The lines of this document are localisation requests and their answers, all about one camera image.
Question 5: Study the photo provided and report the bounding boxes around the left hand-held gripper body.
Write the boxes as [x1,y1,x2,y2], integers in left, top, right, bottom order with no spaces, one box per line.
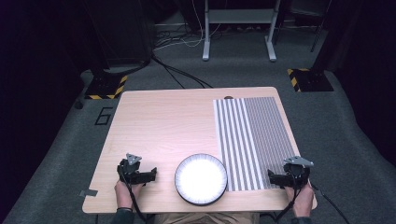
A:
[117,152,148,185]

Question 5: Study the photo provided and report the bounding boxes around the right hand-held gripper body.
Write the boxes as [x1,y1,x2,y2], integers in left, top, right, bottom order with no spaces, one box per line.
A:
[281,155,315,189]

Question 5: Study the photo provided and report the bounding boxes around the white plate with dark rim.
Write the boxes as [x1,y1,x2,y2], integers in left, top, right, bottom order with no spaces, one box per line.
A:
[174,153,229,207]

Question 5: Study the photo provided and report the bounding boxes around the person's left hand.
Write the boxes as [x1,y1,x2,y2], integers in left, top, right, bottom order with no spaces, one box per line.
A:
[114,180,144,210]

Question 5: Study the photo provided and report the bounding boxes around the person's right hand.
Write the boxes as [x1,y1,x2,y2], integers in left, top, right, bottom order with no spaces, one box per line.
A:
[284,181,315,217]

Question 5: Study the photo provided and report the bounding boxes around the grey striped placemat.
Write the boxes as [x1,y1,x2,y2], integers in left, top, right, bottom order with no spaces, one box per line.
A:
[212,96,297,192]

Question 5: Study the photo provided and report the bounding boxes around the grey tape strip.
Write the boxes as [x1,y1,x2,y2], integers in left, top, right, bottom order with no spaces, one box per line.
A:
[78,189,99,198]

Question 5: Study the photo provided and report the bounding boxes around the person's legs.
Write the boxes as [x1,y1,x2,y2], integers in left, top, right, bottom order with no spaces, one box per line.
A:
[153,212,261,224]

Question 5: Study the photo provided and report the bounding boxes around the black stand base hazard tape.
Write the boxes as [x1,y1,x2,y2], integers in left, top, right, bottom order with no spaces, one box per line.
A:
[84,73,129,101]
[287,67,334,93]

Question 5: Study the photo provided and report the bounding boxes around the black stand leg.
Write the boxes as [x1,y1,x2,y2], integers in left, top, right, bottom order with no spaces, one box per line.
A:
[310,0,333,53]

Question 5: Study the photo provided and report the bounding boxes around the right hand-held gripper cable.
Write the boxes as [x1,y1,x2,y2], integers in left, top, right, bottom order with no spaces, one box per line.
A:
[274,172,304,224]

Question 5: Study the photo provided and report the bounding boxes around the hand-held gripper cable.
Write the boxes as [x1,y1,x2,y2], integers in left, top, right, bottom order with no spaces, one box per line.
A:
[274,172,304,224]
[119,171,148,223]

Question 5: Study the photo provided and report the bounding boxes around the left hand-held gripper cable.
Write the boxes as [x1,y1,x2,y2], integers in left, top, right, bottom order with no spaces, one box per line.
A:
[119,171,148,223]

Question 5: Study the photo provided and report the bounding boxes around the thin black cable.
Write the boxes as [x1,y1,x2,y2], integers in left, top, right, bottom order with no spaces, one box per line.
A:
[310,182,351,224]

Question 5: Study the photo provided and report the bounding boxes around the black floor cables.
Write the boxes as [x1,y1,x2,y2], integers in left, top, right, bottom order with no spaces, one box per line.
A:
[151,54,214,90]

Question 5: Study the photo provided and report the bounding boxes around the white floor cables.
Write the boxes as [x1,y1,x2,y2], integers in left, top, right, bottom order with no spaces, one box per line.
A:
[153,0,220,51]

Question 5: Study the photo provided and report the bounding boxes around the white metal desk frame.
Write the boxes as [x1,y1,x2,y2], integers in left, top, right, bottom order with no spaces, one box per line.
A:
[202,0,278,63]

